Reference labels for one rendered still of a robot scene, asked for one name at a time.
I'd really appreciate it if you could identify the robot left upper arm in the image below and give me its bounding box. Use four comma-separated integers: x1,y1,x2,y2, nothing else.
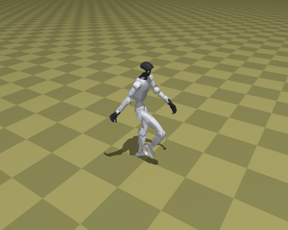
149,75,160,94

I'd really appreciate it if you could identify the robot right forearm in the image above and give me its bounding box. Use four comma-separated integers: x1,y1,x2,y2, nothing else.
115,98,130,114

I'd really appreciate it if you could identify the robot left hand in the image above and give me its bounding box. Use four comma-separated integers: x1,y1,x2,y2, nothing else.
168,99,177,114

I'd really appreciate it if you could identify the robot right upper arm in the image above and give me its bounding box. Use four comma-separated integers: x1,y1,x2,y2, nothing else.
126,81,142,104

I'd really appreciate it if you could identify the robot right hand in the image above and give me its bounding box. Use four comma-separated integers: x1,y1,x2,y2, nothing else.
109,112,120,122

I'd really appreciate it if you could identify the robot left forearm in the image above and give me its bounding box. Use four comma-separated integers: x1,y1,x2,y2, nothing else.
158,90,169,104

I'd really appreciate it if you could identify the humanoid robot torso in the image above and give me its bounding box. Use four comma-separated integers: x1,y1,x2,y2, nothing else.
132,76,151,113

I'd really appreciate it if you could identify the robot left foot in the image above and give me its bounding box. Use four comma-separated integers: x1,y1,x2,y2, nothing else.
135,151,148,156

